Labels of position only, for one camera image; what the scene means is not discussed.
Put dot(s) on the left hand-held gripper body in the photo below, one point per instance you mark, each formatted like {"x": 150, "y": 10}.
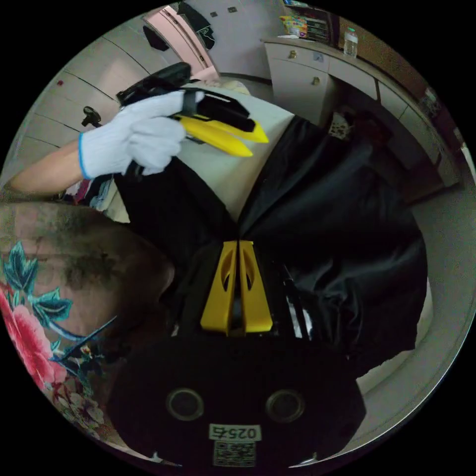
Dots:
{"x": 223, "y": 109}

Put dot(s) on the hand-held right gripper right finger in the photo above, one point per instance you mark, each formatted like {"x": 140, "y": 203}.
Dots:
{"x": 256, "y": 297}

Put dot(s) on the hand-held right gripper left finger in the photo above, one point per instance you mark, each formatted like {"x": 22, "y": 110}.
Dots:
{"x": 217, "y": 293}

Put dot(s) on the black pants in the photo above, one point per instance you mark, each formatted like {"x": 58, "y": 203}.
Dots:
{"x": 334, "y": 223}

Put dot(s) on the person's left hand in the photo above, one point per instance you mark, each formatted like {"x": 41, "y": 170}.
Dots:
{"x": 134, "y": 137}

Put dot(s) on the black hanging garment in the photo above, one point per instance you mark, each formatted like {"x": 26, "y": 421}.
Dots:
{"x": 199, "y": 26}

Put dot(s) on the white cupboard with drawers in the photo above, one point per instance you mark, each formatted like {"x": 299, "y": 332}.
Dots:
{"x": 323, "y": 70}

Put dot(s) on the dark shelf with packets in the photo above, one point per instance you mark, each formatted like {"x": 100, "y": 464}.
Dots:
{"x": 308, "y": 20}

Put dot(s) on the person's body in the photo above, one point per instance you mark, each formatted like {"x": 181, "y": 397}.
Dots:
{"x": 93, "y": 245}

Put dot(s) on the pile of clothes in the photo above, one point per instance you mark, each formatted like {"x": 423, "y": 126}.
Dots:
{"x": 98, "y": 195}

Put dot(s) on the white wardrobe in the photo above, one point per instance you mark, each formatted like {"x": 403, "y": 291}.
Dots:
{"x": 63, "y": 96}

